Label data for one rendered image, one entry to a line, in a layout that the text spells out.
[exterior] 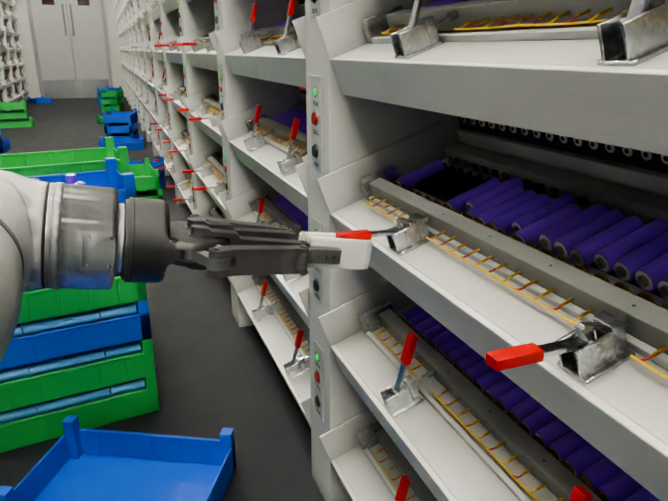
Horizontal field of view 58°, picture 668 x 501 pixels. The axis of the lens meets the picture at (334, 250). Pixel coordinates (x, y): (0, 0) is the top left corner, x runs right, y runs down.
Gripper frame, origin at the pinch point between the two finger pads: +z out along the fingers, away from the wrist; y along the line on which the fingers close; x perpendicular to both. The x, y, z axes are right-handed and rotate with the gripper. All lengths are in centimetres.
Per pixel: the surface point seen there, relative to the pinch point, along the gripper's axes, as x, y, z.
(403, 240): 1.8, 1.0, 7.0
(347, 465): -37.4, -15.3, 14.1
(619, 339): 3.0, 27.5, 9.1
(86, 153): -9, -107, -25
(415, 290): -2.4, 4.6, 7.4
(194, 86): 9, -158, 7
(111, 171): -7, -74, -19
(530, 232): 6.1, 11.8, 13.4
